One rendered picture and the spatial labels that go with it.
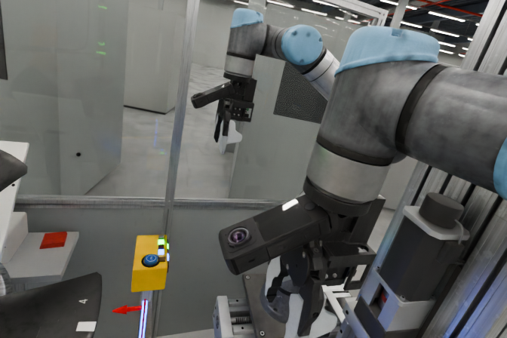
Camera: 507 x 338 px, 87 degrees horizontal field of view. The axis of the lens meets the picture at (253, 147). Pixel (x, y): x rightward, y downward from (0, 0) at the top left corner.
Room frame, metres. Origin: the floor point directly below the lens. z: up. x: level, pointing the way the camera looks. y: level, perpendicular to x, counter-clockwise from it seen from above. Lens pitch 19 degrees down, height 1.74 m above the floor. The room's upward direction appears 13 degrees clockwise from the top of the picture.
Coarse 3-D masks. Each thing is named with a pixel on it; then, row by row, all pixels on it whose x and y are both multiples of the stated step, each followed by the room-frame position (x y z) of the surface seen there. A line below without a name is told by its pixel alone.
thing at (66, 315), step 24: (48, 288) 0.42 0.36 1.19; (72, 288) 0.43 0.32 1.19; (96, 288) 0.44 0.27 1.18; (0, 312) 0.35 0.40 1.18; (24, 312) 0.36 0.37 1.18; (48, 312) 0.37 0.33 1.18; (72, 312) 0.39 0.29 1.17; (96, 312) 0.40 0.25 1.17; (0, 336) 0.31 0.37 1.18; (24, 336) 0.33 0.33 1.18; (48, 336) 0.34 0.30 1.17; (72, 336) 0.35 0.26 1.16
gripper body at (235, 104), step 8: (224, 72) 0.71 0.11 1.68; (232, 80) 0.71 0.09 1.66; (240, 80) 0.69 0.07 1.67; (248, 80) 0.71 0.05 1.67; (256, 80) 0.73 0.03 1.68; (240, 88) 0.72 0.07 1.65; (248, 88) 0.72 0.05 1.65; (232, 96) 0.71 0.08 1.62; (240, 96) 0.72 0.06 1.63; (248, 96) 0.72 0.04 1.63; (224, 104) 0.68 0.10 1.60; (232, 104) 0.69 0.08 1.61; (240, 104) 0.70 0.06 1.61; (248, 104) 0.71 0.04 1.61; (232, 112) 0.70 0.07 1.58; (240, 112) 0.71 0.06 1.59; (240, 120) 0.71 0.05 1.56; (248, 120) 0.71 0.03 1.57
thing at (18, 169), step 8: (0, 152) 0.48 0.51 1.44; (0, 160) 0.47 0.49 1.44; (8, 160) 0.47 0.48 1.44; (16, 160) 0.47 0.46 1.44; (0, 168) 0.45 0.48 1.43; (8, 168) 0.46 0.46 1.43; (16, 168) 0.46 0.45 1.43; (24, 168) 0.46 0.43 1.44; (0, 176) 0.44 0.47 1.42; (8, 176) 0.44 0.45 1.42; (16, 176) 0.45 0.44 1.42; (0, 184) 0.43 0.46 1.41; (8, 184) 0.43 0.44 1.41
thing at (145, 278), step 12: (144, 240) 0.74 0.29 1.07; (156, 240) 0.76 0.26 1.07; (144, 252) 0.69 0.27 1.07; (156, 252) 0.70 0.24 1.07; (144, 264) 0.64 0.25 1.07; (156, 264) 0.65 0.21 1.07; (132, 276) 0.62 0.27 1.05; (144, 276) 0.63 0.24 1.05; (156, 276) 0.64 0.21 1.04; (132, 288) 0.61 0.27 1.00; (144, 288) 0.63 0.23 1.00; (156, 288) 0.64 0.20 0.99
